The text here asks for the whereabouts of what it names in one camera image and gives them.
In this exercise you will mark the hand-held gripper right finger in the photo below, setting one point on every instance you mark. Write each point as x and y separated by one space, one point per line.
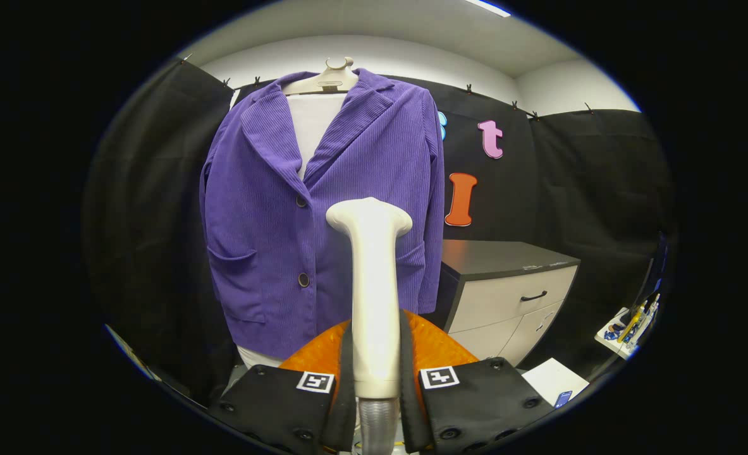
406 379

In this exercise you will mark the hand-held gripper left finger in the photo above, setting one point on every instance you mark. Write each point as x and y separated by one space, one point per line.
347 379

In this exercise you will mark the white garment steamer head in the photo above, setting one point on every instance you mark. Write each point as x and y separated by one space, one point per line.
374 284

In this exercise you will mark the white paper sheet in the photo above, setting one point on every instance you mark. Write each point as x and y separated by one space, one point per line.
551 376

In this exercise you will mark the grey top white cabinet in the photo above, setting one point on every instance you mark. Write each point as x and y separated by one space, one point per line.
500 259

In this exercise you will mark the blue phone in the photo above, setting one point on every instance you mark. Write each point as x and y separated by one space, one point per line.
563 399

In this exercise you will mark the patterned sheet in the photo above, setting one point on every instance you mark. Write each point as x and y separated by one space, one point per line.
130 354

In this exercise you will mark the white tray of tools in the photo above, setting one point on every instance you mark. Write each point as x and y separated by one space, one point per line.
626 328

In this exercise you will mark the white ironing form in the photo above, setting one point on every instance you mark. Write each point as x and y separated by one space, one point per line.
313 126

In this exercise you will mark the row of black clips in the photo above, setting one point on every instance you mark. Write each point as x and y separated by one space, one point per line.
468 88

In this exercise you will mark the cream plastic hanger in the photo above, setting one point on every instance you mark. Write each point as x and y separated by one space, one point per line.
329 82

